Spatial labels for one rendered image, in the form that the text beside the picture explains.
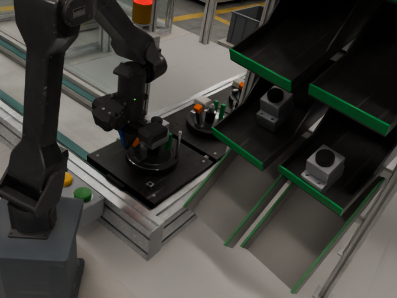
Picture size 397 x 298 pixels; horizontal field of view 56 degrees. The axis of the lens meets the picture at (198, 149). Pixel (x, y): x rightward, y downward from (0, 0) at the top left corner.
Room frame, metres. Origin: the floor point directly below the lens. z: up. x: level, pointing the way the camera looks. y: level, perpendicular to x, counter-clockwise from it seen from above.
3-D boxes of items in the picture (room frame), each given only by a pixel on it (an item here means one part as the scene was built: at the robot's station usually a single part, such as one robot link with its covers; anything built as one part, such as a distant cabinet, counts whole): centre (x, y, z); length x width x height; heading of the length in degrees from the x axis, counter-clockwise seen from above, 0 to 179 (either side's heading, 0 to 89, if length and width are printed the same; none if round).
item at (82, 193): (0.61, 0.24, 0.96); 0.04 x 0.04 x 0.02
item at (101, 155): (0.78, 0.12, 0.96); 0.24 x 0.24 x 0.02; 59
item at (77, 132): (0.96, 0.36, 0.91); 0.84 x 0.28 x 0.10; 59
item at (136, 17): (0.98, 0.22, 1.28); 0.05 x 0.05 x 0.05
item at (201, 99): (1.00, -0.01, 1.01); 0.24 x 0.24 x 0.13; 59
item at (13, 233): (0.42, 0.25, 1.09); 0.07 x 0.07 x 0.06; 10
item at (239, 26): (2.86, -0.40, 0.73); 0.62 x 0.42 x 0.23; 59
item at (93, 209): (0.64, 0.30, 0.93); 0.21 x 0.07 x 0.06; 59
